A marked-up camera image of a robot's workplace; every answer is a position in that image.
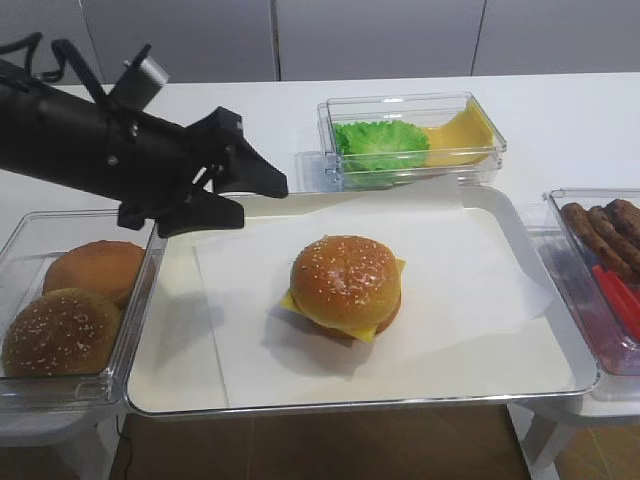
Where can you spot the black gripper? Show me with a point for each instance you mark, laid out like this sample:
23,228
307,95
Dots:
175,175

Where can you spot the sesame bun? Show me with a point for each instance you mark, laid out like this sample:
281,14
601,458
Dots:
63,332
356,247

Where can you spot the yellow cheese slice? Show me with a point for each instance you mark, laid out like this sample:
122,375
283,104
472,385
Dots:
344,297

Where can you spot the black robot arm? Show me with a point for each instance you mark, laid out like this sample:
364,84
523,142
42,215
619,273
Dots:
54,136

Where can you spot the clear lettuce cheese container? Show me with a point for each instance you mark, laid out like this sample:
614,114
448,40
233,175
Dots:
422,110

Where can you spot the green lettuce leaf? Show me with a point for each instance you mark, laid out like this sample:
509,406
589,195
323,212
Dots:
381,146

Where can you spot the plain bun bottom in container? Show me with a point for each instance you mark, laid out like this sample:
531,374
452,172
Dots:
107,268

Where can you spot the white metal serving tray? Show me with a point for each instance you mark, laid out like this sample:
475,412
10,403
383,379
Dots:
177,370

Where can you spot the bottom burger bun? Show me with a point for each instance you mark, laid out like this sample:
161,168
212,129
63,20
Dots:
364,334

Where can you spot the clear bun container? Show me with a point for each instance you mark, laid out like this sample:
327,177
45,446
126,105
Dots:
38,240

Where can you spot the yellow cheese slices in container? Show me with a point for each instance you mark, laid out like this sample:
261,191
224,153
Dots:
465,139

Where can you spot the white parchment paper sheet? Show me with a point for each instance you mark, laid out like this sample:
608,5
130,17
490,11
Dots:
471,321

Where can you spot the brown meat patty middle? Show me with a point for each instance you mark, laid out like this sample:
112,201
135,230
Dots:
624,255

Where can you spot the brown meat patty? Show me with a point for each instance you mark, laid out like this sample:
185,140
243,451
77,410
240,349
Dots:
625,217
576,218
624,255

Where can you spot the clear patty tomato container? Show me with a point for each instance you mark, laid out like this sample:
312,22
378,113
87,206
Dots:
571,263

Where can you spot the brown meat patty left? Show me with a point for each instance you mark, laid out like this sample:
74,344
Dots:
576,218

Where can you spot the brown meat patty right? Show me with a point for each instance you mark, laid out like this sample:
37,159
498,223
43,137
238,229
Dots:
625,217

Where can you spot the red tomato slices in container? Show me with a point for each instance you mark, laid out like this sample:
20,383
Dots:
623,300

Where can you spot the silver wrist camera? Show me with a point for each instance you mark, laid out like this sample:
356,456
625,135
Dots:
141,81

